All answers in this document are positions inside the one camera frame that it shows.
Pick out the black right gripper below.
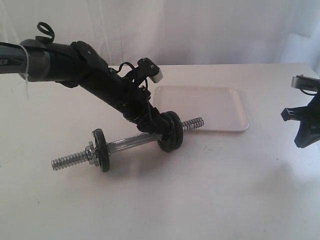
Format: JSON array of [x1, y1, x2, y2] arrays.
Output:
[[280, 94, 320, 148]]

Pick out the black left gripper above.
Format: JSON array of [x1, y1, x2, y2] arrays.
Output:
[[111, 86, 167, 135]]

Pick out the black weight plate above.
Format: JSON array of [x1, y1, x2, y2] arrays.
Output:
[[157, 111, 176, 153], [92, 128, 110, 173], [169, 111, 184, 150]]

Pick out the chrome star collar nut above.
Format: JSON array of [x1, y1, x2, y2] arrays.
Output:
[[85, 146, 98, 165]]

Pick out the chrome threaded dumbbell bar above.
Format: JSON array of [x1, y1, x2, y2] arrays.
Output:
[[51, 117, 205, 171]]

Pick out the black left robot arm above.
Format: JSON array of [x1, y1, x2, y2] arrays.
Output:
[[0, 39, 169, 134]]

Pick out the white rectangular tray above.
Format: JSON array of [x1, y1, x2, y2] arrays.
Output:
[[153, 86, 249, 133]]

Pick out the white zip tie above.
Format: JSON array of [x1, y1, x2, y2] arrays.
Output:
[[19, 44, 30, 100]]

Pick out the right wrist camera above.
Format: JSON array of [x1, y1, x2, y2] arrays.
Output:
[[291, 75, 320, 93]]

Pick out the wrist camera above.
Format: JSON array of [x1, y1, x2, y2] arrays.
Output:
[[134, 57, 163, 86], [291, 75, 320, 93]]

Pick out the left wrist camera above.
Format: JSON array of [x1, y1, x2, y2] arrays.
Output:
[[134, 57, 163, 86]]

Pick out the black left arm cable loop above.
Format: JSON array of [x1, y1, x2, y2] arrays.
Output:
[[36, 21, 55, 43]]

